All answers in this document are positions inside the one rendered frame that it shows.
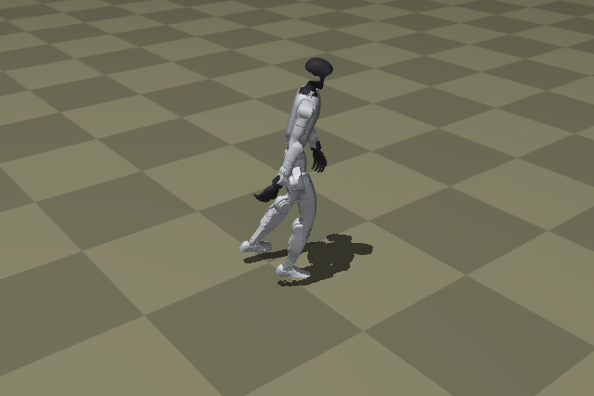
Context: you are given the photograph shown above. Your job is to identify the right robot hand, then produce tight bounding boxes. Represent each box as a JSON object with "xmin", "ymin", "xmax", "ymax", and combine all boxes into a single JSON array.
[{"xmin": 254, "ymin": 175, "xmax": 283, "ymax": 202}]

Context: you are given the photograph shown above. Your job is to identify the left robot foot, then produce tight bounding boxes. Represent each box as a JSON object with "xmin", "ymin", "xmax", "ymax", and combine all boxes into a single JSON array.
[{"xmin": 239, "ymin": 240, "xmax": 272, "ymax": 252}]

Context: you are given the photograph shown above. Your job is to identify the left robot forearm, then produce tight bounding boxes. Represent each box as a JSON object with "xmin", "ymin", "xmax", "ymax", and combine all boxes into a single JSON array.
[{"xmin": 308, "ymin": 128, "xmax": 320, "ymax": 148}]

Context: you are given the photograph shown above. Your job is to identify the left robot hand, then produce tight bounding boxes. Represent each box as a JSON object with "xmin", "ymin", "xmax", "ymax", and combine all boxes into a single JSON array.
[{"xmin": 311, "ymin": 141, "xmax": 327, "ymax": 172}]

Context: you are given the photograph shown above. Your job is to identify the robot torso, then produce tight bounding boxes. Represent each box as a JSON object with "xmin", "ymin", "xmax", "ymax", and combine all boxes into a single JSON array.
[{"xmin": 284, "ymin": 85, "xmax": 321, "ymax": 172}]

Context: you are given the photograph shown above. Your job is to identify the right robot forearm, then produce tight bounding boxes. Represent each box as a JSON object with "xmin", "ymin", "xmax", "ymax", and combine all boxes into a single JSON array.
[{"xmin": 276, "ymin": 143, "xmax": 303, "ymax": 186}]

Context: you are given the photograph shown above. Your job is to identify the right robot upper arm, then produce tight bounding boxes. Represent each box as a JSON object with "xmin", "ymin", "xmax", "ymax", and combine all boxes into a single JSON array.
[{"xmin": 288, "ymin": 100, "xmax": 314, "ymax": 154}]

